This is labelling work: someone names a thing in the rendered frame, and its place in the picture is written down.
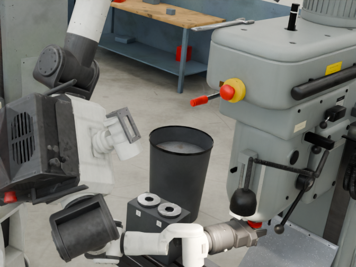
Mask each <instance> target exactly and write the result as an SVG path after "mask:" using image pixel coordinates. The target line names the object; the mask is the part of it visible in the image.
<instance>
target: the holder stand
mask: <svg viewBox="0 0 356 267"><path fill-rule="evenodd" d="M190 216H191V213H190V212H189V211H187V210H185V209H183V208H181V207H179V206H178V205H176V204H173V203H170V202H168V201H166V200H164V199H162V198H160V197H159V196H157V195H155V194H152V193H149V192H147V191H146V192H145V193H143V194H141V195H139V196H138V197H136V198H134V199H132V200H131V201H129V202H128V203H127V218H126V232H142V233H161V232H162V231H163V230H164V229H165V228H166V227H167V226H168V225H170V224H189V223H190ZM181 255H182V246H178V247H175V246H174V244H173V239H172V240H171V241H170V242H169V248H168V255H149V256H151V257H153V258H155V259H157V260H159V261H160V262H162V263H164V264H166V265H170V264H171V263H172V262H174V261H175V260H176V259H177V258H179V257H180V256H181Z"/></svg>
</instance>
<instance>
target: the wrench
mask: <svg viewBox="0 0 356 267"><path fill-rule="evenodd" d="M254 22H255V21H254V20H248V21H245V18H239V19H235V20H234V21H229V22H223V23H217V24H211V25H205V26H199V27H195V28H191V31H195V32H200V31H205V30H211V29H217V28H223V27H226V26H232V25H238V24H252V23H254Z"/></svg>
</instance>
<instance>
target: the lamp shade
mask: <svg viewBox="0 0 356 267"><path fill-rule="evenodd" d="M256 206H257V200H256V194H255V193H254V192H253V191H252V190H250V189H248V191H244V189H243V188H240V189H237V190H235V192H234V193H233V195H232V197H231V199H230V206H229V209H230V211H231V212H232V213H234V214H236V215H238V216H242V217H249V216H252V215H254V214H255V212H256Z"/></svg>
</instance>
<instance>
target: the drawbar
mask: <svg viewBox="0 0 356 267"><path fill-rule="evenodd" d="M298 7H300V4H298V3H292V6H291V11H292V12H298ZM296 18H297V13H291V12H290V17H289V22H288V28H287V30H289V31H295V29H296V25H295V24H296Z"/></svg>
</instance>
